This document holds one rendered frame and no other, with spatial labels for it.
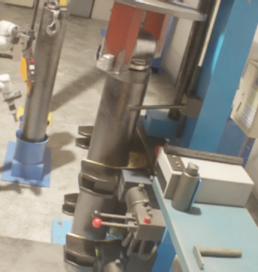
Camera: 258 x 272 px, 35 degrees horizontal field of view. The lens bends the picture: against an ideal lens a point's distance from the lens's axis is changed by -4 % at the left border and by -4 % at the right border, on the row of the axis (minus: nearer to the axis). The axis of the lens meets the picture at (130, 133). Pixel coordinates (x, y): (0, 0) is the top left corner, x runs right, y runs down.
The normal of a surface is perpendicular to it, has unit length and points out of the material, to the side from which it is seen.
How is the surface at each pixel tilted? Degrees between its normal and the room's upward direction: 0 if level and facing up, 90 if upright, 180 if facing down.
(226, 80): 90
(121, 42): 90
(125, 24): 90
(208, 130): 90
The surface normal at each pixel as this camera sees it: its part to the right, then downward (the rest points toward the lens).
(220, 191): 0.15, 0.43
